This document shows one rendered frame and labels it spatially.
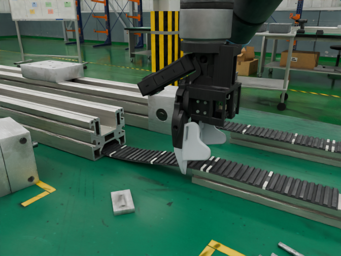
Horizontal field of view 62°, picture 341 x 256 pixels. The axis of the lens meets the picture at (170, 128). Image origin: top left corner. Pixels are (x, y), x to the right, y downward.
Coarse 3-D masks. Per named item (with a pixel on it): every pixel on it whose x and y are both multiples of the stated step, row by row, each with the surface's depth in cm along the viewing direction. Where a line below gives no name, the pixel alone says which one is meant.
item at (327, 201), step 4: (324, 188) 41; (328, 188) 41; (336, 188) 41; (324, 192) 40; (328, 192) 40; (332, 192) 40; (336, 192) 40; (324, 196) 39; (328, 196) 39; (332, 196) 39; (336, 196) 39; (324, 200) 38; (328, 200) 39; (332, 200) 38; (336, 200) 38; (324, 204) 38; (328, 204) 38; (332, 204) 38; (336, 204) 38; (332, 208) 37; (336, 208) 37
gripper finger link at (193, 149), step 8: (184, 128) 44; (192, 128) 44; (184, 136) 44; (192, 136) 44; (184, 144) 45; (192, 144) 44; (200, 144) 44; (176, 152) 45; (184, 152) 45; (192, 152) 45; (200, 152) 44; (208, 152) 43; (184, 160) 45; (192, 160) 45; (200, 160) 44; (184, 168) 47
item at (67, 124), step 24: (0, 96) 69; (24, 96) 73; (48, 96) 69; (24, 120) 64; (48, 120) 60; (72, 120) 55; (96, 120) 54; (120, 120) 61; (48, 144) 62; (72, 144) 58; (96, 144) 56; (120, 144) 62
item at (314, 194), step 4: (312, 184) 42; (320, 184) 42; (308, 188) 41; (312, 188) 41; (316, 188) 41; (320, 188) 41; (308, 192) 40; (312, 192) 40; (316, 192) 40; (320, 192) 40; (308, 196) 39; (312, 196) 40; (316, 196) 39; (320, 196) 39; (304, 200) 39; (308, 200) 39; (312, 200) 39; (316, 200) 38; (320, 200) 39; (316, 204) 38; (320, 204) 38
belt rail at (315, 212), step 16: (192, 176) 48; (208, 176) 47; (224, 192) 46; (240, 192) 44; (256, 192) 43; (272, 192) 42; (288, 208) 41; (304, 208) 41; (320, 208) 39; (336, 224) 38
